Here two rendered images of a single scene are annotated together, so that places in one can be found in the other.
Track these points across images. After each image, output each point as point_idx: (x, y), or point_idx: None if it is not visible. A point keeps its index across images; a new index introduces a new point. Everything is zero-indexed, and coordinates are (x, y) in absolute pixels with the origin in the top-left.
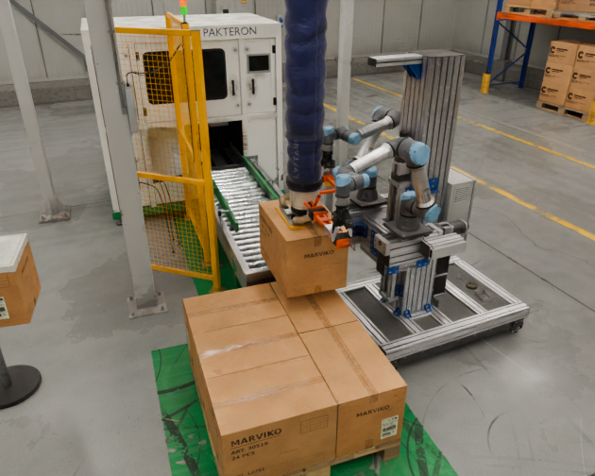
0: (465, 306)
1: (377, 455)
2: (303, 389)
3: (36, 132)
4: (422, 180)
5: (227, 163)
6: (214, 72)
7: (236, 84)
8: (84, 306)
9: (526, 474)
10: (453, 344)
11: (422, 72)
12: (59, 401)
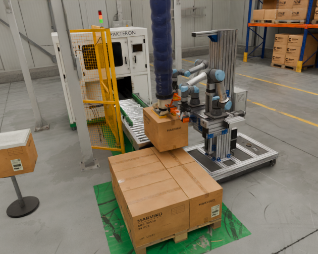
0: (246, 154)
1: (210, 227)
2: (171, 193)
3: (31, 87)
4: (222, 88)
5: (124, 97)
6: (116, 53)
7: (127, 58)
8: (58, 167)
9: (285, 231)
10: (243, 172)
11: (218, 38)
12: (48, 212)
